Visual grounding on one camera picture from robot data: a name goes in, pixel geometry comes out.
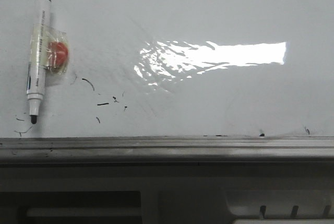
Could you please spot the white black whiteboard marker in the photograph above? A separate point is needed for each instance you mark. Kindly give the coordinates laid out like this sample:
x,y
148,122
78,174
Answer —
x,y
38,57

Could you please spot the white whiteboard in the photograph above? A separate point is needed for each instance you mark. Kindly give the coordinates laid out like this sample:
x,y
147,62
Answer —
x,y
175,68

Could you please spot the aluminium whiteboard tray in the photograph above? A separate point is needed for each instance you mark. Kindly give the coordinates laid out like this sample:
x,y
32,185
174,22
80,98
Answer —
x,y
167,149

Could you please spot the red round magnet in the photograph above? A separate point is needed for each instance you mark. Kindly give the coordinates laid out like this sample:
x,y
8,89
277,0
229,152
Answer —
x,y
57,54

